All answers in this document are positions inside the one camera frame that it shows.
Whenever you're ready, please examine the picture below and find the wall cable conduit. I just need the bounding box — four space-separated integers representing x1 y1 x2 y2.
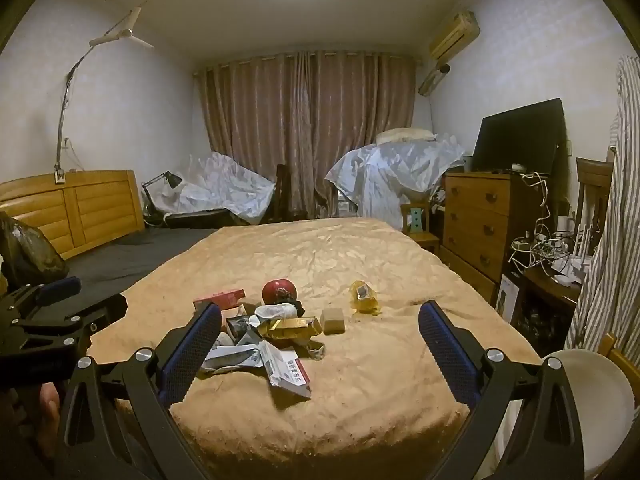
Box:
54 45 96 173

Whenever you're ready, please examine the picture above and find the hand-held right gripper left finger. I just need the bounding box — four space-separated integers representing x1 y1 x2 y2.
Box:
59 302 223 480

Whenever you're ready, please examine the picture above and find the dark wooden cabinet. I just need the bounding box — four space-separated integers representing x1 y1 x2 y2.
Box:
497 255 583 356

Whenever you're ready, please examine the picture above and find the black flat television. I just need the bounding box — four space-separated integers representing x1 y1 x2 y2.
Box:
471 98 567 177

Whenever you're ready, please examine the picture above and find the person's left hand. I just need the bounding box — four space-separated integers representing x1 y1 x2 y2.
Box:
40 382 63 443

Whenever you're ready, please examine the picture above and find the dark grey bed sheet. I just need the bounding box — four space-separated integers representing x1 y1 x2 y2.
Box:
65 227 221 306

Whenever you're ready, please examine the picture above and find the white cardboard box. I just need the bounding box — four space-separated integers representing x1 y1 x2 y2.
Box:
495 272 523 326

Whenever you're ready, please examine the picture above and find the beige wall duct cover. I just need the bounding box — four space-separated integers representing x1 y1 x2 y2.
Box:
417 65 448 97

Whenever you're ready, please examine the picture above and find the wooden chest of drawers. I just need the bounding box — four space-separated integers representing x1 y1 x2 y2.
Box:
439 170 531 306

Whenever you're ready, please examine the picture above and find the wooden headboard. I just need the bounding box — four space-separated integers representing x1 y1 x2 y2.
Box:
0 170 146 261

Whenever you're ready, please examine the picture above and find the red flat box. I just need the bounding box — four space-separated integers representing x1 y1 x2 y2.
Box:
193 288 247 313

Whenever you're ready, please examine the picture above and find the brown slatted wooden chair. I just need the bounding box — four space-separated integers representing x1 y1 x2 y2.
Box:
575 156 615 221

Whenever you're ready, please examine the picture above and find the white plastic bin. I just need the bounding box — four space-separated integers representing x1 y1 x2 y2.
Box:
492 349 637 480

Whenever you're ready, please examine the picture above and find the red apple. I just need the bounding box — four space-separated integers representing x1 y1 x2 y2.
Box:
262 279 298 307

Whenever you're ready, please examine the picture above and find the grey and white packet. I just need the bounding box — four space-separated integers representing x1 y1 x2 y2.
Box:
199 335 263 376

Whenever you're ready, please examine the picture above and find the brown curtain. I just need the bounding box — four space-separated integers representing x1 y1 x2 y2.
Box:
192 50 418 221

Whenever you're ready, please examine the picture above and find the white packet with red label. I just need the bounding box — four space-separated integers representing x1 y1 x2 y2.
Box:
258 340 313 401

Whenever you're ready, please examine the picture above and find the striped hanging shirt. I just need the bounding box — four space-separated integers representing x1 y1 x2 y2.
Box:
565 55 640 356

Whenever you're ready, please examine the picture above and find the yellow cellophane wrapper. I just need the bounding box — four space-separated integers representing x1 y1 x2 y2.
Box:
348 281 383 317

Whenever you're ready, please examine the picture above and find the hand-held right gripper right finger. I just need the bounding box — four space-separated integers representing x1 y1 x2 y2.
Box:
417 301 583 480

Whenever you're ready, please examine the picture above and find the black desk lamp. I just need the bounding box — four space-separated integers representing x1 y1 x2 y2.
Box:
141 171 184 221

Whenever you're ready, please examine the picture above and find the black plastic bag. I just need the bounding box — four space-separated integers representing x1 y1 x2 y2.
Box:
0 211 70 291

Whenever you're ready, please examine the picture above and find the low plastic-sheet-covered furniture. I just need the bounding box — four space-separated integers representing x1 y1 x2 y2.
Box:
145 151 277 225

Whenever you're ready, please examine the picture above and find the beige air conditioner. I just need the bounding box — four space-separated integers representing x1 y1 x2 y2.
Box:
429 10 481 61

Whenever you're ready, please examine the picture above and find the tall plastic-sheet-covered pile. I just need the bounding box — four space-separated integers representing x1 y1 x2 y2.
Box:
324 132 467 218

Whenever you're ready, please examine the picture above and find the white ceiling fan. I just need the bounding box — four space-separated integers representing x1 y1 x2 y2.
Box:
89 0 155 51

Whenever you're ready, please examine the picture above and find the tan sponge block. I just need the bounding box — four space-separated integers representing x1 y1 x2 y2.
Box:
320 307 347 336

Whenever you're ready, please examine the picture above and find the white router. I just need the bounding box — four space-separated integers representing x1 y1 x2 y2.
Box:
570 215 603 281

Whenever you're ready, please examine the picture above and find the gold carton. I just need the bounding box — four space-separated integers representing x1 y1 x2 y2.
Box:
257 316 323 341

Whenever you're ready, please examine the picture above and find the crumpled white tissue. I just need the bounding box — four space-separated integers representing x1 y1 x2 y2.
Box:
254 305 297 322

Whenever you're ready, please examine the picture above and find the cream pillow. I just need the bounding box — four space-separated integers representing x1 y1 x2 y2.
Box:
375 127 437 145

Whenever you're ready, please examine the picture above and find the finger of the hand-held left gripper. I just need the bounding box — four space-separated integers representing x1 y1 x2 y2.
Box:
15 294 129 361
0 277 82 323

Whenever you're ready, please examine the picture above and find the tangle of white cables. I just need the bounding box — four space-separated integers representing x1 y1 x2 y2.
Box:
509 172 581 273

